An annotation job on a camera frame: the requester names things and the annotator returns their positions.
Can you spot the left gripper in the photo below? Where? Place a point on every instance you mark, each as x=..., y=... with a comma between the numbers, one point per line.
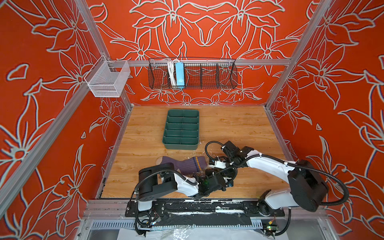
x=215, y=173

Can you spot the purple sock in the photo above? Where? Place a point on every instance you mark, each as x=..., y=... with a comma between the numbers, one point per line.
x=185, y=167

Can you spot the green divided tray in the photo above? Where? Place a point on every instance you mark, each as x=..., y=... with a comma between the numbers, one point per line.
x=182, y=129

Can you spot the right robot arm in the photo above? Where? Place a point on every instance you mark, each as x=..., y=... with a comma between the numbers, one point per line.
x=307, y=188

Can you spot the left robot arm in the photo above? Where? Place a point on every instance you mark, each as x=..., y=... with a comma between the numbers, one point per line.
x=159, y=181

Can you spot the light blue box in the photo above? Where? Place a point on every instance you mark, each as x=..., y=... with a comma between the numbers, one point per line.
x=180, y=75

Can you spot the clear plastic bin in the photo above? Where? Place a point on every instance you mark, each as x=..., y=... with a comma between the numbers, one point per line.
x=107, y=79

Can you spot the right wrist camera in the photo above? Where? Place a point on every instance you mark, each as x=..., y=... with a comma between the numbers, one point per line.
x=217, y=164

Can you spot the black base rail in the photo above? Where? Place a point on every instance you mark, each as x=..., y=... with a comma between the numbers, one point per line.
x=213, y=213

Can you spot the black wire basket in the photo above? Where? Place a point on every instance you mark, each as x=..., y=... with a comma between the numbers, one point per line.
x=200, y=73

